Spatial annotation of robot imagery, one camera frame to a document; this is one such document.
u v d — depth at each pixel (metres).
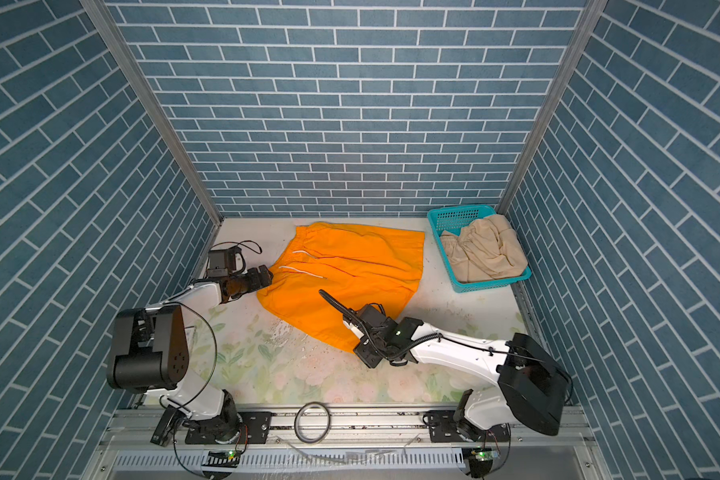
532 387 0.42
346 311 0.61
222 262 0.75
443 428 0.74
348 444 0.73
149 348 0.46
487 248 1.03
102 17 0.71
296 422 0.74
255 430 0.74
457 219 1.16
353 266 1.02
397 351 0.57
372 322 0.62
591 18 0.72
